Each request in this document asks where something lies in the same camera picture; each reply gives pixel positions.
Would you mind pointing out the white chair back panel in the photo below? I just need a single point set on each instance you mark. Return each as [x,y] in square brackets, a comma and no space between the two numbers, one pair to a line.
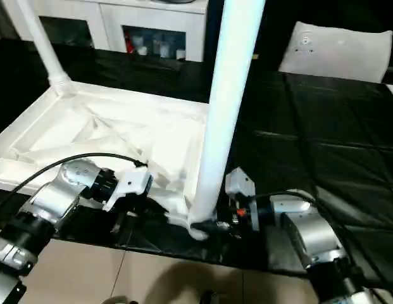
[338,50]

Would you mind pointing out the black cabinet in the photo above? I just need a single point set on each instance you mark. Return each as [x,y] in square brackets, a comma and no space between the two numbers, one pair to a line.
[278,31]

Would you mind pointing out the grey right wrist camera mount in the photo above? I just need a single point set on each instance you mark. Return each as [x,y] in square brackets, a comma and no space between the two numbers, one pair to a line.
[240,180]

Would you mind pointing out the small white bottle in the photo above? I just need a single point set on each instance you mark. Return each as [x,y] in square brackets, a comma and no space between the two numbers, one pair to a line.
[142,50]
[181,54]

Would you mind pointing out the black work mat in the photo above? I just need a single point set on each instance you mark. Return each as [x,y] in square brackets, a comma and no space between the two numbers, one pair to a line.
[326,126]

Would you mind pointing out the grey and black helmet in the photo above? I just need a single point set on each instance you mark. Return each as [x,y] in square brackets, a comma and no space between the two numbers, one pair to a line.
[180,1]

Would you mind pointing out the white plastic table top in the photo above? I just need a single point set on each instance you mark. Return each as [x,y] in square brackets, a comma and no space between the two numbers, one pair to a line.
[88,126]

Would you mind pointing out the white cabinet with glass doors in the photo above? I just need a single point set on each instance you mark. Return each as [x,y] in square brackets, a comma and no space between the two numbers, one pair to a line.
[88,9]

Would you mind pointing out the red packet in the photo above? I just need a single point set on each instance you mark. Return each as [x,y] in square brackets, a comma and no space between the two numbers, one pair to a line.
[129,44]

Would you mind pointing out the black robot foot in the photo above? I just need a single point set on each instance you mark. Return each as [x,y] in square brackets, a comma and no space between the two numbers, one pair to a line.
[117,300]

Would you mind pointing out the white plastic table leg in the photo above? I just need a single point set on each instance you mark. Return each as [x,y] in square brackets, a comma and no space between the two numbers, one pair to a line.
[231,79]
[47,47]

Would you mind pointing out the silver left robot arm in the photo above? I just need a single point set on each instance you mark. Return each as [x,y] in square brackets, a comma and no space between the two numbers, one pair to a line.
[57,190]

